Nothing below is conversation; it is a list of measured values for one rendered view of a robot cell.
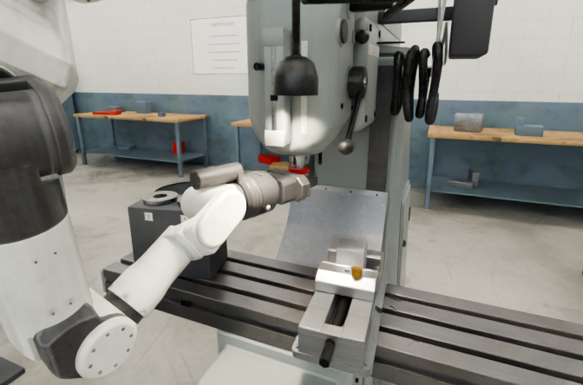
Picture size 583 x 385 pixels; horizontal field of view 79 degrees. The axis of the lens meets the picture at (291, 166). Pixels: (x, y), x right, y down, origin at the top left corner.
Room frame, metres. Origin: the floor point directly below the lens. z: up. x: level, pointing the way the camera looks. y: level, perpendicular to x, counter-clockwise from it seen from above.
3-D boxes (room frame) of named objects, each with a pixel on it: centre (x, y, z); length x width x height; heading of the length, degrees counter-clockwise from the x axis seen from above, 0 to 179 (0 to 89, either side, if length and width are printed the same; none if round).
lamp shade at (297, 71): (0.58, -0.01, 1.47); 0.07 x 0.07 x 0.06
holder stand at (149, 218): (0.89, 0.30, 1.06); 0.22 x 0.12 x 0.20; 79
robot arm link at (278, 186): (0.70, 0.05, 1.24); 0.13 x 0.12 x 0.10; 47
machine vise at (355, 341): (0.69, -0.13, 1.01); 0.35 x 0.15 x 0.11; 160
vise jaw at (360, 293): (0.67, -0.12, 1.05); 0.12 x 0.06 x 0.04; 70
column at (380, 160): (1.34, -0.25, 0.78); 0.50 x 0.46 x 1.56; 158
